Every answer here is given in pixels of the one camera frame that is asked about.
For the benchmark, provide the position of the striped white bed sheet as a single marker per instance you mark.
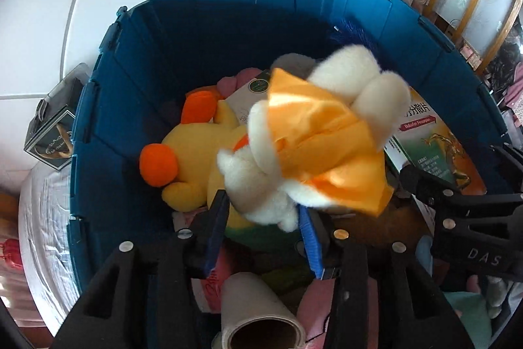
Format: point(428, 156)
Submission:
point(44, 213)

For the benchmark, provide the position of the white paper roll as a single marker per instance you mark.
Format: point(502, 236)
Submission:
point(254, 317)

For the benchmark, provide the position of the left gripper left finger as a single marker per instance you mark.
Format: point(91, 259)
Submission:
point(184, 260)

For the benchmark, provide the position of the green orange medicine box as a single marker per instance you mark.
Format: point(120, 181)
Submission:
point(425, 141)

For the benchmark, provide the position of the white orange plush toy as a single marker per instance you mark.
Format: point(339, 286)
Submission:
point(317, 142)

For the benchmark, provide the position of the pink tissue pack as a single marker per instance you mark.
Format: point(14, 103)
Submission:
point(207, 292)

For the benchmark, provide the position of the blue plastic storage crate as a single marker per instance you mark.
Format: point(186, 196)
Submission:
point(158, 51)

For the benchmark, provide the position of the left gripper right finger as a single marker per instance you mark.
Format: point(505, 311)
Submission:
point(334, 309)

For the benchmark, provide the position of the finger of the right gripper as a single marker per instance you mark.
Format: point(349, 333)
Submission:
point(451, 204)

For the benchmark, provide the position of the white green small box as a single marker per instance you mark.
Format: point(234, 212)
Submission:
point(243, 99)

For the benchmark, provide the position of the grey fluffy plush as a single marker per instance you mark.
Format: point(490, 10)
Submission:
point(295, 64)

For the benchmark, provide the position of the pink pig plush teal dress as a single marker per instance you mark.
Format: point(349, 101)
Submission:
point(476, 310)

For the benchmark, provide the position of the black gift box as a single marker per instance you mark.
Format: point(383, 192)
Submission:
point(49, 133)

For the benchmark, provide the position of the yellow duck plush green hat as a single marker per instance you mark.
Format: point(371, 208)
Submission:
point(211, 150)

